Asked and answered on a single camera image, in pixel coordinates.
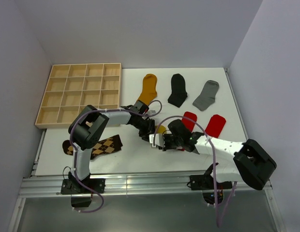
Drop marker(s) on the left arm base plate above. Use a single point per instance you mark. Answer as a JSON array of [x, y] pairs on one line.
[[97, 184]]

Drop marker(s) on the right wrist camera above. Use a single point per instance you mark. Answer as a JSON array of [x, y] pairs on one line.
[[156, 140]]

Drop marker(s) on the mustard striped-cuff sock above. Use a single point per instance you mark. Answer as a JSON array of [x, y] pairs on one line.
[[148, 92]]

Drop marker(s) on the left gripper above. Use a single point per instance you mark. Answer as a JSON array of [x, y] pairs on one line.
[[150, 129]]

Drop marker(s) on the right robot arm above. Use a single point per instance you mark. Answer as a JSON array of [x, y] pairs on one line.
[[232, 161]]

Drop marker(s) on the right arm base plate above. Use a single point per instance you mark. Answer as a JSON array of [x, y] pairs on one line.
[[198, 182]]

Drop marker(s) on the yellow bear sock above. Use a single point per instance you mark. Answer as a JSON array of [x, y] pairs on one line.
[[160, 129]]

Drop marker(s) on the wooden compartment tray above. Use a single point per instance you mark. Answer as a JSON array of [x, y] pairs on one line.
[[71, 87]]

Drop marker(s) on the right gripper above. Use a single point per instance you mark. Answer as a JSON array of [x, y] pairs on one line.
[[167, 146]]

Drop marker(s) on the grey sock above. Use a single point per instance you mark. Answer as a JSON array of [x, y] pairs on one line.
[[207, 96]]

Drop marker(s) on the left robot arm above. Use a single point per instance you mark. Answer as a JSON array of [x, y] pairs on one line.
[[87, 129]]

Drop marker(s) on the red santa sock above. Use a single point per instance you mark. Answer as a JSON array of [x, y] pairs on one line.
[[215, 126], [190, 119]]

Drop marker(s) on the black sock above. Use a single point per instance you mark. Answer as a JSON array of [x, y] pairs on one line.
[[178, 91]]

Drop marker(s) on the brown argyle sock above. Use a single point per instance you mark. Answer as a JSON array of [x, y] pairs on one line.
[[107, 146]]

